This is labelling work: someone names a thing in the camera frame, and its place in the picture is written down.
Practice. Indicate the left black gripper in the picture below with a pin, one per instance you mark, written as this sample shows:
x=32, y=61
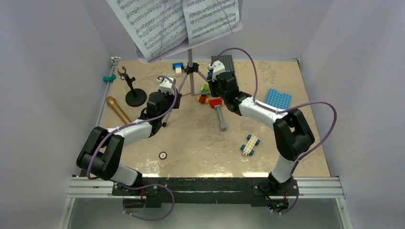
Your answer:
x=177, y=102

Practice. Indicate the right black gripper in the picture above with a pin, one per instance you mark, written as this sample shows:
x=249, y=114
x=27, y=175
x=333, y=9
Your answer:
x=211, y=84

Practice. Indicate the black microphone stand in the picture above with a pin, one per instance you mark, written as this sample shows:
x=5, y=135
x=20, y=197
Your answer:
x=135, y=97

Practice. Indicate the gold microphone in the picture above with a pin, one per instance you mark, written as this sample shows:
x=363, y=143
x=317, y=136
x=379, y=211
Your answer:
x=112, y=103

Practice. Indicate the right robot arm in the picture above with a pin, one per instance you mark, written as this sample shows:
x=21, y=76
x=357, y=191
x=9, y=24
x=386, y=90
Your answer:
x=292, y=133

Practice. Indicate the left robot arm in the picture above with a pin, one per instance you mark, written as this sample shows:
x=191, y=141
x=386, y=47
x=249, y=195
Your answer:
x=101, y=153

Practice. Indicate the green yellow lego brick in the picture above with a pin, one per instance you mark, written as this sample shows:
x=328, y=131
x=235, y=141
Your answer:
x=205, y=89

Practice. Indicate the red and grey lego hammer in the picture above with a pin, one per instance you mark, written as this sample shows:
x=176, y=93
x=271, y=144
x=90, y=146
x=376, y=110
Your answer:
x=216, y=105

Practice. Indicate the dark grey lego baseplate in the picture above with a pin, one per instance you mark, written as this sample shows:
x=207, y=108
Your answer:
x=227, y=61

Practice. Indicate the red yellow lego piece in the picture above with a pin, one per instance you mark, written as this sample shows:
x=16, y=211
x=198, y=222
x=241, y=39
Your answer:
x=203, y=99

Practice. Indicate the blue and white lego brick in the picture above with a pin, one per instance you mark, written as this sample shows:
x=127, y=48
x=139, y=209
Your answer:
x=178, y=67

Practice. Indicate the light blue lego baseplate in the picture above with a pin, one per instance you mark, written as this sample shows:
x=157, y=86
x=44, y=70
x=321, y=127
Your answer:
x=278, y=99

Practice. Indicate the white blue lego car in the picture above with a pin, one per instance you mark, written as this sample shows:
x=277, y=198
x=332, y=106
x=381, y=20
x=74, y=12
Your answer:
x=248, y=148

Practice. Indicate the right sheet music page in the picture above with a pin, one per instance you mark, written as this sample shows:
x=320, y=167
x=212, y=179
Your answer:
x=207, y=19

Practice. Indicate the sheet music page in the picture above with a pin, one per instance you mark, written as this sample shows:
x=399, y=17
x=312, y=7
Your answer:
x=155, y=26
x=207, y=19

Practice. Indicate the left sheet music page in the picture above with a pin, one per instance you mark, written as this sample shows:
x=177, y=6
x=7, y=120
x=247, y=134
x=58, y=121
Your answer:
x=155, y=26

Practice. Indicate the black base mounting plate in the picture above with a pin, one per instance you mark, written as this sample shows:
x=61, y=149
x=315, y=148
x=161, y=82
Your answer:
x=253, y=191

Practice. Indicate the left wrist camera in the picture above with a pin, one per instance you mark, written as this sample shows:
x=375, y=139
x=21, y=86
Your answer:
x=165, y=86

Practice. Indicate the teal clamp on rail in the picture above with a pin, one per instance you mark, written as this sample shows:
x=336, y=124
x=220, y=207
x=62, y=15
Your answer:
x=110, y=78

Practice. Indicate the aluminium frame rail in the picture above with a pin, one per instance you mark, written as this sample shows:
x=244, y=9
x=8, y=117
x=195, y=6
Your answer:
x=81, y=187

